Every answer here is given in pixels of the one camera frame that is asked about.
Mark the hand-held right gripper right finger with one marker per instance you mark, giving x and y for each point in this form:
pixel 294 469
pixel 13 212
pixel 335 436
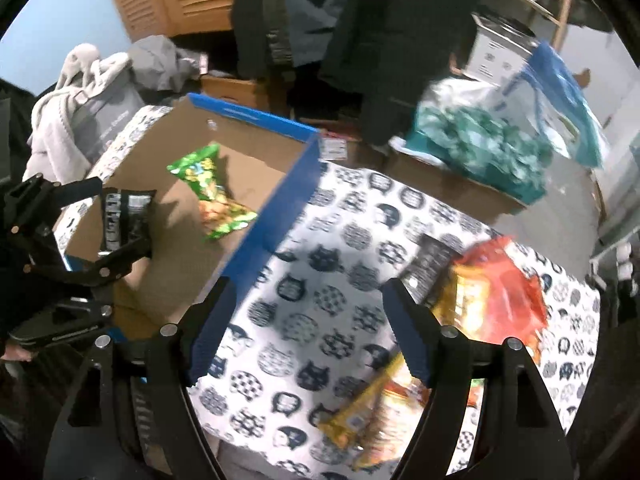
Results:
pixel 407 332

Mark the grey-blue jacket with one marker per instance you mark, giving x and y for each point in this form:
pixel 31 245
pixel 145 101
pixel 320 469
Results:
pixel 312 5

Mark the white grey clothes pile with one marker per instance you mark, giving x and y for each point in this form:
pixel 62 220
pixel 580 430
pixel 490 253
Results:
pixel 55 125

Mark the white labelled box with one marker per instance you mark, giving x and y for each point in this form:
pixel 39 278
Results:
pixel 500 57

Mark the gold snack packet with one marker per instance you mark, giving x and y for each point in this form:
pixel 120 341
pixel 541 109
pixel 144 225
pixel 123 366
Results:
pixel 450 300

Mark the dark green jacket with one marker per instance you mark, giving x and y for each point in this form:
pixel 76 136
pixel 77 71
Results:
pixel 255 20

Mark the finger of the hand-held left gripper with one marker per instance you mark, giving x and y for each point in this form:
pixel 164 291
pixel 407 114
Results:
pixel 55 192
pixel 110 265

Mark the yellow snack packet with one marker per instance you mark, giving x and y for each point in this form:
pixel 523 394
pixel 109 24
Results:
pixel 350 420

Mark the teal box with bags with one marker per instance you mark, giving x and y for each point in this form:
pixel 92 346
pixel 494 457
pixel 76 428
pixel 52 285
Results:
pixel 475 140

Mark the blue-sided cardboard box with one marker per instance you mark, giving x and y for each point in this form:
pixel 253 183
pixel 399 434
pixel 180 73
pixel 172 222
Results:
pixel 175 260

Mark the black coat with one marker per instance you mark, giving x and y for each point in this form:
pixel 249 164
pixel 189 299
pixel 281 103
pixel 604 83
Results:
pixel 400 35

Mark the orange snack packet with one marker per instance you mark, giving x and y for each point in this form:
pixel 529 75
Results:
pixel 500 285

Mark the grey crumpled garment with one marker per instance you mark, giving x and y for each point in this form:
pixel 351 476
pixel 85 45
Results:
pixel 160 62

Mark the black snack packet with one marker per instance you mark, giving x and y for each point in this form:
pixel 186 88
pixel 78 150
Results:
pixel 125 220
pixel 430 265

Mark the grey bag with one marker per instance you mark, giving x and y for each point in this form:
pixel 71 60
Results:
pixel 107 112

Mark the green snack packet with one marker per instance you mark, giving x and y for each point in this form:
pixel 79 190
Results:
pixel 212 190

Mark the small brown cardboard box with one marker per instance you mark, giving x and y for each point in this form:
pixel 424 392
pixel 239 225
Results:
pixel 235 91

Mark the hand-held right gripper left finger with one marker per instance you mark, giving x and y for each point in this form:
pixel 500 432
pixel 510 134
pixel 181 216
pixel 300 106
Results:
pixel 210 332

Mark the wooden shelf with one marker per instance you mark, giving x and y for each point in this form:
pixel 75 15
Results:
pixel 562 7

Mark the blue plastic bag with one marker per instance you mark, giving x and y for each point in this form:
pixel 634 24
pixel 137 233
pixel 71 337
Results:
pixel 560 105

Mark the cat print tablecloth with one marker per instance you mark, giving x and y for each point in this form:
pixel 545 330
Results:
pixel 325 280

